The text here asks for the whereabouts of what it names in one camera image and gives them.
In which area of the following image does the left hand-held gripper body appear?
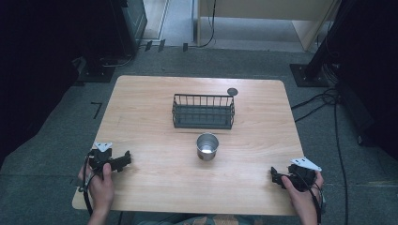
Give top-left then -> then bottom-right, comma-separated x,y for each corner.
87,142 -> 115,173

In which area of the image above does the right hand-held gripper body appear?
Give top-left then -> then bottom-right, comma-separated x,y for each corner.
281,157 -> 323,193

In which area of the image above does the person's right hand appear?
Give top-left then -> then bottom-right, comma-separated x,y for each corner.
280,171 -> 325,219

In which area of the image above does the person's left hand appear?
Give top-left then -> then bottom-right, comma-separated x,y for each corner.
77,162 -> 115,218

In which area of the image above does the metal cup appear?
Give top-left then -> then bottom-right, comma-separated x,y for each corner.
195,132 -> 221,162

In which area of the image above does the black metal stand base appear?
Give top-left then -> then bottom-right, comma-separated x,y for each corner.
76,55 -> 116,84
288,63 -> 331,88

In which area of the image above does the dark cabinet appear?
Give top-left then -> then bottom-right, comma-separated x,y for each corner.
107,0 -> 148,58

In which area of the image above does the light wooden furniture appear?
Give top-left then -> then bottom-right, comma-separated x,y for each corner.
196,0 -> 343,53

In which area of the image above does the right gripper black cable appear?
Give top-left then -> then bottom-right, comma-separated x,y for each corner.
294,172 -> 325,225

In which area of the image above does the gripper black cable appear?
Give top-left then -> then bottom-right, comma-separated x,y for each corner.
78,155 -> 96,218
294,172 -> 325,225

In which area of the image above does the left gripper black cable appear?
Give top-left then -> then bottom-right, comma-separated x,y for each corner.
78,155 -> 96,218

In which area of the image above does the black floor cable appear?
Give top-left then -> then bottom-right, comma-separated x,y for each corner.
290,87 -> 339,124
331,93 -> 350,225

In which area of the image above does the black wire basket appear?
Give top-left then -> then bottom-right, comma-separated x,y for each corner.
171,93 -> 236,130

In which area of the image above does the black hanging cable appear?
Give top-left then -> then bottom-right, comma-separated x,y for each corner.
198,0 -> 218,49

